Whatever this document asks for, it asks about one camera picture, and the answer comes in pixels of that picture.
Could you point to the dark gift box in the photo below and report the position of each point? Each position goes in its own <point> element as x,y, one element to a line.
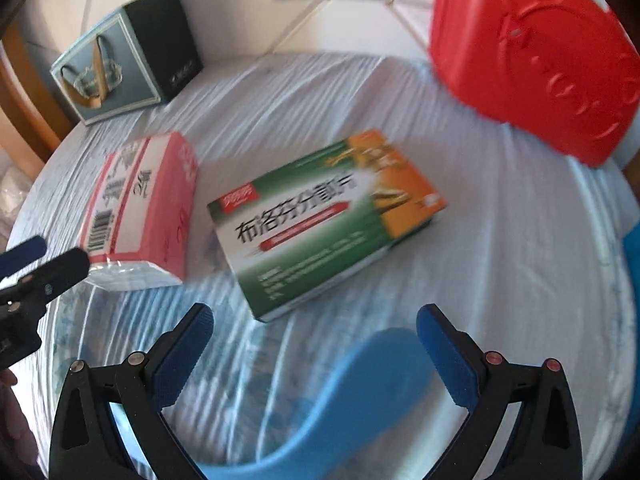
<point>115,65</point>

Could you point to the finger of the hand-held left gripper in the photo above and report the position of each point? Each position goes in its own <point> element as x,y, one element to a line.
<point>65,265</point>
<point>25,252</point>

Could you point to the green orange medicine box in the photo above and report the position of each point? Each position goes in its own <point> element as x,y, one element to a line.
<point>325,225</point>

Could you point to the person's left hand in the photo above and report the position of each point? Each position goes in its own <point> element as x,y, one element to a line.
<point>15,435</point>

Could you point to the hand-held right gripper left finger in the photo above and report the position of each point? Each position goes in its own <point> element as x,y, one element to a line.
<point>180,360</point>

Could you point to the blue fabric storage bin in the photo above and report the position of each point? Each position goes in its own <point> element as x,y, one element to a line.
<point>350,385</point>

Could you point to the pink tissue pack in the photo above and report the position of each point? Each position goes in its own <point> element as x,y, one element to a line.
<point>145,210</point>

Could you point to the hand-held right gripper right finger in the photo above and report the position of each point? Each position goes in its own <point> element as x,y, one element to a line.
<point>447,360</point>

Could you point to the red plastic suitcase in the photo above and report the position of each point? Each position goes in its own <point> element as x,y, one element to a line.
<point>530,60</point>

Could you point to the clear plastic wrap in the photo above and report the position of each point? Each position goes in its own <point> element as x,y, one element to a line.
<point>17,185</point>

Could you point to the curved wooden frame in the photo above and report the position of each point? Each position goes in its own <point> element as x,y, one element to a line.
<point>30,110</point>

